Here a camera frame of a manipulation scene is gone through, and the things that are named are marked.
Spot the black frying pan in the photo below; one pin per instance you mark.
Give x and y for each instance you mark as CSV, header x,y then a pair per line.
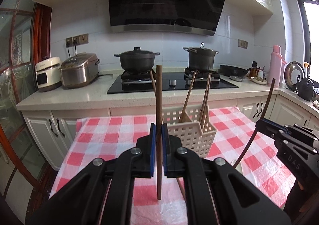
x,y
233,71

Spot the tall black stock pot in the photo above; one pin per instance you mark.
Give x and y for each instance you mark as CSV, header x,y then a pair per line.
x,y
201,58

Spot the beige perforated utensil basket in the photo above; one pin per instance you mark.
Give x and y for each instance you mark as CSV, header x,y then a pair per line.
x,y
195,135

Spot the condiment tray with jars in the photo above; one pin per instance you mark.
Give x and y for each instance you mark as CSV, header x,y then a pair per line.
x,y
256,74

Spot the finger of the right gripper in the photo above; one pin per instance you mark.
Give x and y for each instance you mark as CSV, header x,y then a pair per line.
x,y
270,128
295,130

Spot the pink thermos bottle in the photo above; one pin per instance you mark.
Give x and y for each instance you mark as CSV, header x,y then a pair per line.
x,y
276,63

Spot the black casserole pot with lid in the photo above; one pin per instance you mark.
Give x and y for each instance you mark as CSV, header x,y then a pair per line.
x,y
137,60

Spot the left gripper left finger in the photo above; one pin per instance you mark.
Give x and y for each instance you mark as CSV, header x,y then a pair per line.
x,y
101,193

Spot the white small cooker appliance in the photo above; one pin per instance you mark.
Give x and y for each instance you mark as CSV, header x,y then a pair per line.
x,y
48,75

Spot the glass pot lid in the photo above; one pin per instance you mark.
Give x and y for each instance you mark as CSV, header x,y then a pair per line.
x,y
292,73

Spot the wooden framed glass door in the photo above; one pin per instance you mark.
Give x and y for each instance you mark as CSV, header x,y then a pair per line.
x,y
22,164

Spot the silver rice cooker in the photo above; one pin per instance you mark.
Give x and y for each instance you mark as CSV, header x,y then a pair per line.
x,y
79,70

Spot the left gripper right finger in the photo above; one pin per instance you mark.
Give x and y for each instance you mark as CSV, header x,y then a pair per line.
x,y
216,193

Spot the gold wall socket panel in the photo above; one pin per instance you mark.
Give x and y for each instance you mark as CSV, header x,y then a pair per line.
x,y
77,40

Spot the white lower kitchen cabinets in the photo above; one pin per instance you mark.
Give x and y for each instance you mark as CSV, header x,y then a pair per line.
x,y
59,110

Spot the gold wall switch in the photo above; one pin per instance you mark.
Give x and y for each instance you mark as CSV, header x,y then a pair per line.
x,y
242,44

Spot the black kettle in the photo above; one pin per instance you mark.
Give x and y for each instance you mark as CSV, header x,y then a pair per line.
x,y
305,88

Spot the black gas stove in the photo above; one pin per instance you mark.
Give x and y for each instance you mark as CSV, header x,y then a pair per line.
x,y
171,81

